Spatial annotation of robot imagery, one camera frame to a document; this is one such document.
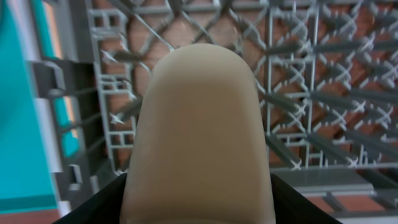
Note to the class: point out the grey dishwasher rack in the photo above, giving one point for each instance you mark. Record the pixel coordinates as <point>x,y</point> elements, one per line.
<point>325,74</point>

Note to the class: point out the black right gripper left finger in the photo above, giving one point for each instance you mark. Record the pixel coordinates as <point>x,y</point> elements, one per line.
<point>102,208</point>

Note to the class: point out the white cup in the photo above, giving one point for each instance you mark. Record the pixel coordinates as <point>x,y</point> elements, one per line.
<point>199,155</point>

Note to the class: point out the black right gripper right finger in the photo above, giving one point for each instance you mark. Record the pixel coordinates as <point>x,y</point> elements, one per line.
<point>293,208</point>

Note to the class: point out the teal plastic tray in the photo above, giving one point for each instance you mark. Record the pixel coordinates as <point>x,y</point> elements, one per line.
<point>28,161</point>

